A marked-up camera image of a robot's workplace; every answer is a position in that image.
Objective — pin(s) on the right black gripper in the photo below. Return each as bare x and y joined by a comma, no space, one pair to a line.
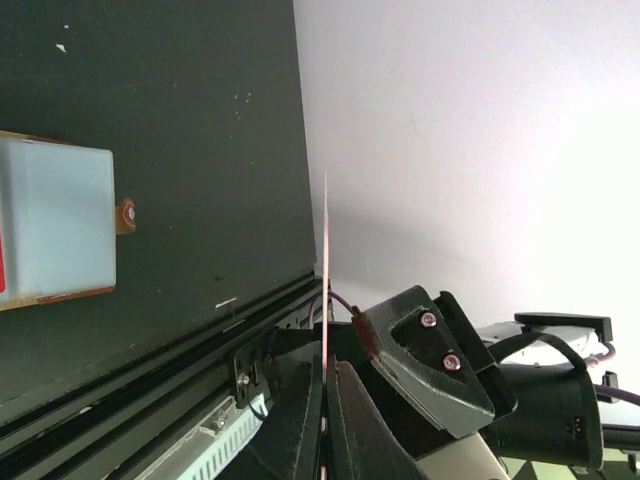
424,366

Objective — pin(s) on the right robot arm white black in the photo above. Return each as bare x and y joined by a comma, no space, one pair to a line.
525,388

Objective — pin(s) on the brown leather card holder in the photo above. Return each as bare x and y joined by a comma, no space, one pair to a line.
61,219

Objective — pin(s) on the white slotted cable duct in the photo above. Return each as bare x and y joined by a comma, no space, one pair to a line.
209,447

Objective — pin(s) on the red white card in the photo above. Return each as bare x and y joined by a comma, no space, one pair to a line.
325,278
3,259

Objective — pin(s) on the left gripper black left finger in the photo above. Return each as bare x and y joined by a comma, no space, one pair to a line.
287,444

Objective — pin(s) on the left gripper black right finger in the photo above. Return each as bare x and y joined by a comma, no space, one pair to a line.
359,443

